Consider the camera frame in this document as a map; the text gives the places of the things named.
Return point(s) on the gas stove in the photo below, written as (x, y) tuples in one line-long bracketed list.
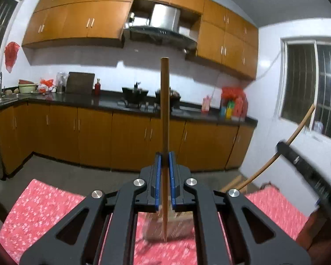
[(138, 105)]

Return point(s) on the steel faucet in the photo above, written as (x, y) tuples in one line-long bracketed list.
[(1, 84)]

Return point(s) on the red floral tablecloth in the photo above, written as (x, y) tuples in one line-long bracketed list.
[(44, 207)]

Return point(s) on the dark cutting board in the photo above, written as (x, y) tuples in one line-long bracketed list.
[(80, 82)]

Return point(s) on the pink bottle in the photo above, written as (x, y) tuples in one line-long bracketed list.
[(207, 105)]

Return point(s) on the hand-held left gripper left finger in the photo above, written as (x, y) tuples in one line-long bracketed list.
[(159, 180)]

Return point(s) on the steel range hood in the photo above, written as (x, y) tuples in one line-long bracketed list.
[(162, 24)]

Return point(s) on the dark barred window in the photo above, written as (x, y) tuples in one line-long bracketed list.
[(0, 36)]

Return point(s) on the stacked plastic basins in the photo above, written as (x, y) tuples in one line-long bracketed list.
[(27, 87)]

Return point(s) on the red bag with bottles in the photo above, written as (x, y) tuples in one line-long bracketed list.
[(234, 103)]

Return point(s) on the clear plastic bottle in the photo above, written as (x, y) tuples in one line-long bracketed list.
[(318, 127)]

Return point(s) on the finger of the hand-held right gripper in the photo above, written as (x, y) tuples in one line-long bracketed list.
[(300, 164)]

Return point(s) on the wooden upper cabinets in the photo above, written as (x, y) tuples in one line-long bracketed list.
[(80, 19)]

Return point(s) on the brown wooden chopstick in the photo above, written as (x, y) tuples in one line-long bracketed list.
[(165, 102)]

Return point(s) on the red bottle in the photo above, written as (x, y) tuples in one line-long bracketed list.
[(98, 88)]

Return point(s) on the glass jar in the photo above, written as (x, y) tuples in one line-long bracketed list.
[(61, 82)]

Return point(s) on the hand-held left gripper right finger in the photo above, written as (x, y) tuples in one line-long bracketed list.
[(172, 180)]

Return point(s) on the black kitchen countertop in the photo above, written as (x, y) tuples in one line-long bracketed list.
[(80, 99)]

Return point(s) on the wooden base cabinets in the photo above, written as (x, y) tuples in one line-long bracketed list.
[(99, 138)]

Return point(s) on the black wok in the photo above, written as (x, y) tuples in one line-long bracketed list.
[(135, 92), (174, 96)]

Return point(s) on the steel sink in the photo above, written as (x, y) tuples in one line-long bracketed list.
[(2, 100)]

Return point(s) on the hanging red plastic bag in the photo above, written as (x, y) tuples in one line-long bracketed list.
[(11, 56)]

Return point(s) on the light wooden chopstick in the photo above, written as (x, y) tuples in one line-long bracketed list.
[(298, 129)]

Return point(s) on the person's right forearm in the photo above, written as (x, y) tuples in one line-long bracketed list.
[(322, 243)]

